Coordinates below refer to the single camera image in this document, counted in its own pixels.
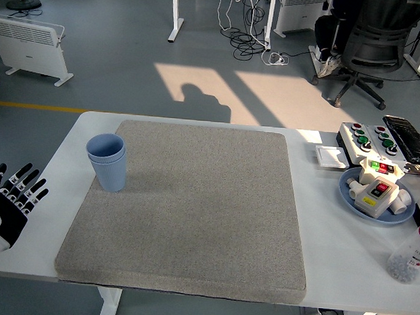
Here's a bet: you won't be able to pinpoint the white panel heater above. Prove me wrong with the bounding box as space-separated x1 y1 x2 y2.
272 0 335 40
0 15 77 88

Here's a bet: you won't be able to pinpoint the black wrapped keyboard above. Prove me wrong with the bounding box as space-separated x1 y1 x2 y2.
380 114 420 164

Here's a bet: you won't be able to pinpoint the clear bottle red cap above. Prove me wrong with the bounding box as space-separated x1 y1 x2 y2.
385 217 420 285

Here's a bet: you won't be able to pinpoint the white box red black switch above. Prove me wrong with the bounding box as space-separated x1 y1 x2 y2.
352 175 401 221

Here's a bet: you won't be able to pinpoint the blue ribbed plastic cup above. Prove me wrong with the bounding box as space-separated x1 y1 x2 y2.
85 132 127 162
86 148 129 194

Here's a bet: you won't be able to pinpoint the black cable bundle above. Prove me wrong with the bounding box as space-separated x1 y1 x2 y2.
219 0 273 62

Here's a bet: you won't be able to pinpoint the white power adapter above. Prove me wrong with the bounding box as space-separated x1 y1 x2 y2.
268 52 290 67

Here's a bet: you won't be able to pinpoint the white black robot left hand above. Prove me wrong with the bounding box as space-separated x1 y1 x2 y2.
0 161 52 261

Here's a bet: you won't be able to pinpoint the grey-brown mat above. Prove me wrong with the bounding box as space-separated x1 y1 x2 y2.
53 117 313 305

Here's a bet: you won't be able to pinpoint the white pipe fitting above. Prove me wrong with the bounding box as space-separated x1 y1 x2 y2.
345 177 363 200
388 188 414 215

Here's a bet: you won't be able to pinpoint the white box green red switches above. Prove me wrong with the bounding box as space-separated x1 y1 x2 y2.
357 156 405 186

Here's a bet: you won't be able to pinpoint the blue plate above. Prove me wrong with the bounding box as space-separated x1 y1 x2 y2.
336 165 418 227

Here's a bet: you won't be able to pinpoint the person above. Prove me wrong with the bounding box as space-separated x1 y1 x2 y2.
311 0 364 80

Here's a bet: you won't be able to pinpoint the white desk foot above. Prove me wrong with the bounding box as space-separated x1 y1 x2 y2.
306 45 324 78

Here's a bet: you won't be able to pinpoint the white push-button control box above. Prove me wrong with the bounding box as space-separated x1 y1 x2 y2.
334 121 414 169

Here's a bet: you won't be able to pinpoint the black office chair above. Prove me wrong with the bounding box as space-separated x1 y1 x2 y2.
310 0 420 112

